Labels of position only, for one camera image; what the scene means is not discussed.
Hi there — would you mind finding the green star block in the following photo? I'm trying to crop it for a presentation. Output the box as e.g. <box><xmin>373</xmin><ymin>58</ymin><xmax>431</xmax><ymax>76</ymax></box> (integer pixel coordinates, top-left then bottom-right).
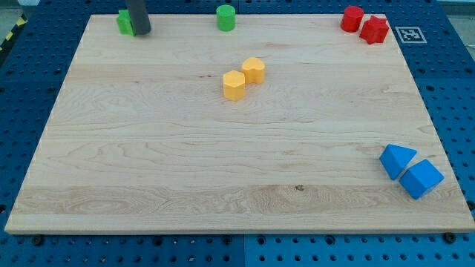
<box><xmin>116</xmin><ymin>10</ymin><xmax>135</xmax><ymax>36</ymax></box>

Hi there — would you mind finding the red star block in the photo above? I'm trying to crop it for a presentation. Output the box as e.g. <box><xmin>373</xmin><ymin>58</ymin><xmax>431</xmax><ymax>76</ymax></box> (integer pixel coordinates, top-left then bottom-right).
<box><xmin>359</xmin><ymin>16</ymin><xmax>389</xmax><ymax>45</ymax></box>

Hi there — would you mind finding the light wooden board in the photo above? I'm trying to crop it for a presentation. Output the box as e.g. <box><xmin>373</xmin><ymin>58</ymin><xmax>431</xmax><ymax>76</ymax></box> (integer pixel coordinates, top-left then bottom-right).
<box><xmin>5</xmin><ymin>14</ymin><xmax>474</xmax><ymax>235</ymax></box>

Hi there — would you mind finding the yellow hexagon block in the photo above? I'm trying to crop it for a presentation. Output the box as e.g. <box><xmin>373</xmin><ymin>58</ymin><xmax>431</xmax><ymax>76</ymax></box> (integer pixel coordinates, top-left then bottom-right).
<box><xmin>223</xmin><ymin>70</ymin><xmax>246</xmax><ymax>101</ymax></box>

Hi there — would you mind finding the yellow heart block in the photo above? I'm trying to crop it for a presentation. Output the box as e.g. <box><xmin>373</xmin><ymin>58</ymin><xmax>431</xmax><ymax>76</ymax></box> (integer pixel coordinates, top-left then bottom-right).
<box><xmin>241</xmin><ymin>57</ymin><xmax>266</xmax><ymax>84</ymax></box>

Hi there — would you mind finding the green cylinder block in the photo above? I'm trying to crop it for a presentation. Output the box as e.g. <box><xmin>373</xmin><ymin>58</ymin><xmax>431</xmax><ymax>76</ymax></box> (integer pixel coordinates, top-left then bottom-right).
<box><xmin>216</xmin><ymin>4</ymin><xmax>236</xmax><ymax>31</ymax></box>

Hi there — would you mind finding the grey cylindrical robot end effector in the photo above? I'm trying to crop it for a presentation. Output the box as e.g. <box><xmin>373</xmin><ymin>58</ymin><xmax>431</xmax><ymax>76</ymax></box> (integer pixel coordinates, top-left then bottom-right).
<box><xmin>125</xmin><ymin>0</ymin><xmax>151</xmax><ymax>36</ymax></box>

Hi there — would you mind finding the blue triangle block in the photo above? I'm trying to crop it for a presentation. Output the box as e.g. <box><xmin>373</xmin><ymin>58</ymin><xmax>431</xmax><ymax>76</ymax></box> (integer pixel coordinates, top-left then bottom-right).
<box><xmin>379</xmin><ymin>144</ymin><xmax>417</xmax><ymax>180</ymax></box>

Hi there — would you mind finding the red cylinder block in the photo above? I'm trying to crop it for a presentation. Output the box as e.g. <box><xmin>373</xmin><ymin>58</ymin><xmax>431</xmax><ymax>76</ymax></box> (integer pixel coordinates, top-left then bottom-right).
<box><xmin>340</xmin><ymin>6</ymin><xmax>364</xmax><ymax>33</ymax></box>

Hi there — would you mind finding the blue cube block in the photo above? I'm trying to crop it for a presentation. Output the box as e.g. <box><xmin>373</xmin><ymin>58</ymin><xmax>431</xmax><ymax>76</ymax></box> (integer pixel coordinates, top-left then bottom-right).
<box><xmin>399</xmin><ymin>159</ymin><xmax>445</xmax><ymax>200</ymax></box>

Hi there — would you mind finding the black white fiducial marker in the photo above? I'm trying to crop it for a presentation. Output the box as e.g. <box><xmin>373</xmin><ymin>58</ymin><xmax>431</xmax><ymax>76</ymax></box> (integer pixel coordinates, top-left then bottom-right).
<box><xmin>396</xmin><ymin>26</ymin><xmax>427</xmax><ymax>44</ymax></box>

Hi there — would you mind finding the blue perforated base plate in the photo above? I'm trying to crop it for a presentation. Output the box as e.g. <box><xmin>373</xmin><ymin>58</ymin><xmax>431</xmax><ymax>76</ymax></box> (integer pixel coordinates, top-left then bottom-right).
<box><xmin>1</xmin><ymin>0</ymin><xmax>474</xmax><ymax>266</ymax></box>

